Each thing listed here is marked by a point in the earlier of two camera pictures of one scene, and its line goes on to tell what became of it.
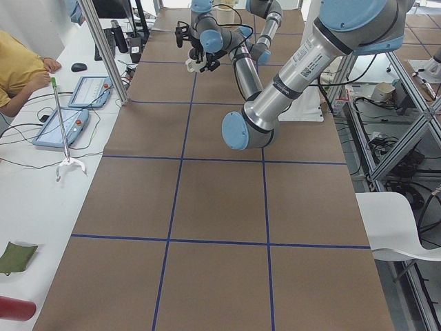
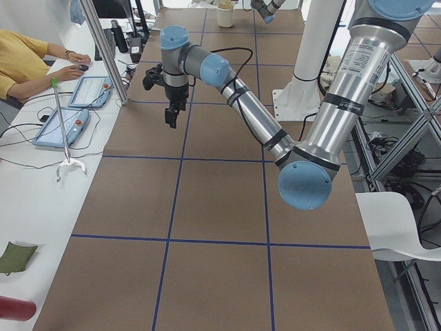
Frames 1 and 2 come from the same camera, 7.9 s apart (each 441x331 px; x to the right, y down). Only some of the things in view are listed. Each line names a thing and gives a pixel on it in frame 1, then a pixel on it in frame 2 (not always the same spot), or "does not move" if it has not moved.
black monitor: (114, 9) does not move
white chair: (391, 229) does not move
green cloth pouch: (15, 258) does not move
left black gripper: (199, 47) → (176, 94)
